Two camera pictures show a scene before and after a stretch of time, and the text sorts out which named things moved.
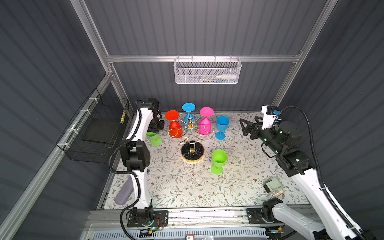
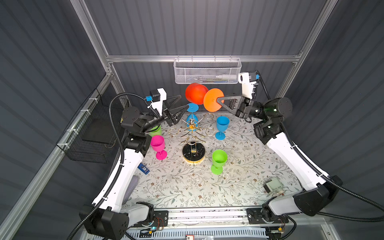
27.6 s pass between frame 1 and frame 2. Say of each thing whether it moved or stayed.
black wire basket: stayed
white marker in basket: stayed
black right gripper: moved
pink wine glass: moved
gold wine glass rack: stayed
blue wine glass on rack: stayed
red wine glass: moved
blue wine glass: stayed
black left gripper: moved
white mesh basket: stayed
